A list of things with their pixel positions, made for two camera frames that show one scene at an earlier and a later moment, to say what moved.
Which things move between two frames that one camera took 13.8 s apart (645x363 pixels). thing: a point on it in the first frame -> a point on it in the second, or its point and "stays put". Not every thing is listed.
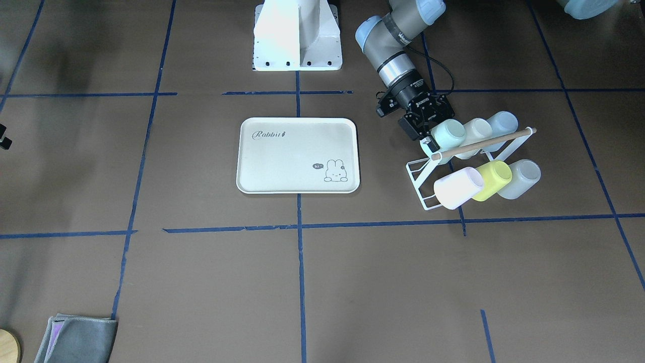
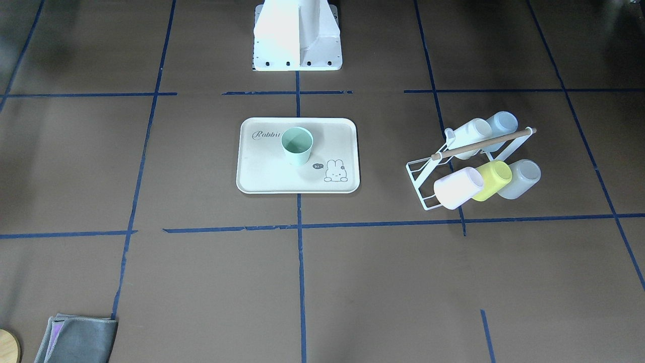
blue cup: (502, 123) stays put
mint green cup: (448, 134) -> (297, 142)
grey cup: (525, 174) stays put
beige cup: (476, 130) stays put
